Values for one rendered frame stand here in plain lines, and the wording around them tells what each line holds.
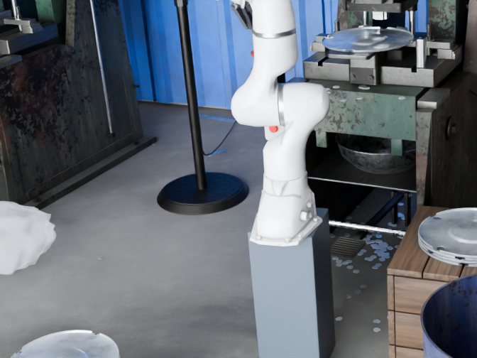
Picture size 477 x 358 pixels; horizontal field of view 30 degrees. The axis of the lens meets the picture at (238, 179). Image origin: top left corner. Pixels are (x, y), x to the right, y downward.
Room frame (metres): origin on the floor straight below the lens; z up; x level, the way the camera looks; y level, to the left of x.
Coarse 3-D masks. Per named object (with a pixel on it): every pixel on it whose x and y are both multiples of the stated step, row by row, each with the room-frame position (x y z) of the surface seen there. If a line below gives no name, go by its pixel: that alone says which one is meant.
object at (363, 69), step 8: (328, 56) 2.65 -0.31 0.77; (336, 56) 2.64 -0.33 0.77; (344, 56) 2.62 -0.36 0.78; (352, 56) 2.61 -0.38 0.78; (360, 56) 2.60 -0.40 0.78; (368, 56) 2.59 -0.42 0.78; (376, 56) 2.70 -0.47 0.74; (384, 56) 2.75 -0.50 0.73; (352, 64) 2.74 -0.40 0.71; (360, 64) 2.73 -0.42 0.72; (368, 64) 2.71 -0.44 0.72; (376, 64) 2.70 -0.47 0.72; (352, 72) 2.74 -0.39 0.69; (360, 72) 2.73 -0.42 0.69; (368, 72) 2.71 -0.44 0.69; (376, 72) 2.70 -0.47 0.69; (352, 80) 2.74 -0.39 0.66; (360, 80) 2.73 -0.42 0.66; (368, 80) 2.71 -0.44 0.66; (376, 80) 2.70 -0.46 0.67
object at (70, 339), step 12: (48, 336) 2.05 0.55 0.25; (60, 336) 2.05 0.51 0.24; (72, 336) 2.04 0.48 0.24; (84, 336) 2.03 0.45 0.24; (24, 348) 2.00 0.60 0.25; (36, 348) 2.00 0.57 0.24; (48, 348) 1.99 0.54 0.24; (60, 348) 1.99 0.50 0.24; (72, 348) 1.98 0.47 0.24; (84, 348) 1.98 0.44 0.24; (96, 348) 1.97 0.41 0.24; (108, 348) 1.97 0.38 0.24
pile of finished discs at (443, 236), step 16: (464, 208) 2.30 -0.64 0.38; (432, 224) 2.23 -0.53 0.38; (448, 224) 2.22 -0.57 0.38; (464, 224) 2.20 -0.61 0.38; (432, 240) 2.14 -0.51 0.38; (448, 240) 2.13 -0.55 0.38; (464, 240) 2.11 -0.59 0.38; (432, 256) 2.09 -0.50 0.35; (448, 256) 2.05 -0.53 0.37; (464, 256) 2.03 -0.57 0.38
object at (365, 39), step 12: (336, 36) 2.84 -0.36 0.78; (348, 36) 2.83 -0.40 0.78; (360, 36) 2.79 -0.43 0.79; (372, 36) 2.78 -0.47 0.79; (384, 36) 2.77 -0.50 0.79; (396, 36) 2.77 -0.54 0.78; (408, 36) 2.76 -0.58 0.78; (336, 48) 2.68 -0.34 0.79; (348, 48) 2.68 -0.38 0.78; (360, 48) 2.67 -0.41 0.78; (372, 48) 2.66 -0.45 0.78; (384, 48) 2.62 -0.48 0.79
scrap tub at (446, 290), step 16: (448, 288) 1.73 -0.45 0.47; (464, 288) 1.75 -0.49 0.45; (432, 304) 1.69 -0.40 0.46; (448, 304) 1.73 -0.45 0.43; (464, 304) 1.75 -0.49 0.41; (432, 320) 1.69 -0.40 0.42; (448, 320) 1.73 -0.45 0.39; (464, 320) 1.75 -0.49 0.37; (432, 336) 1.68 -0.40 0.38; (448, 336) 1.73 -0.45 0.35; (464, 336) 1.75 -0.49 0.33; (432, 352) 1.52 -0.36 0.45; (448, 352) 1.72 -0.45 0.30; (464, 352) 1.75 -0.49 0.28
